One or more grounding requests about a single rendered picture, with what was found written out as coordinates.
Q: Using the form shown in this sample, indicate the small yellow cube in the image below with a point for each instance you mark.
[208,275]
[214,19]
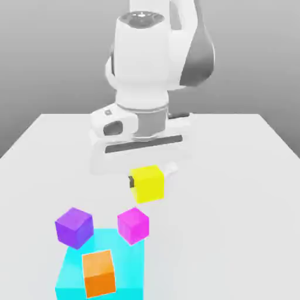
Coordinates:
[148,185]

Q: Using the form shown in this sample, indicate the small orange cube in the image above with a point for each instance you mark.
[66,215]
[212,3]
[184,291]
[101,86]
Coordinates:
[99,274]

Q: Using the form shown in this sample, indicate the small purple cube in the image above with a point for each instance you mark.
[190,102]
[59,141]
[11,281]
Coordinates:
[73,226]

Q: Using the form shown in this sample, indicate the small magenta cube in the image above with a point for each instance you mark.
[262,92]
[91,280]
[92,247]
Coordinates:
[133,225]

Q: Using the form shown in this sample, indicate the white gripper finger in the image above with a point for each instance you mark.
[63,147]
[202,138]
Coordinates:
[131,182]
[170,168]

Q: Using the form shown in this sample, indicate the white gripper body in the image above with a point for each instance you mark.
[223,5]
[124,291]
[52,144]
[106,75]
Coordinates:
[140,159]

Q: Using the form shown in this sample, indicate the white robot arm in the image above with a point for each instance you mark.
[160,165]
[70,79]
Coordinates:
[140,61]

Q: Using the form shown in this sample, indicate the large cyan box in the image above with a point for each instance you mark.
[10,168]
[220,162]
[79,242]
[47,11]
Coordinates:
[129,269]

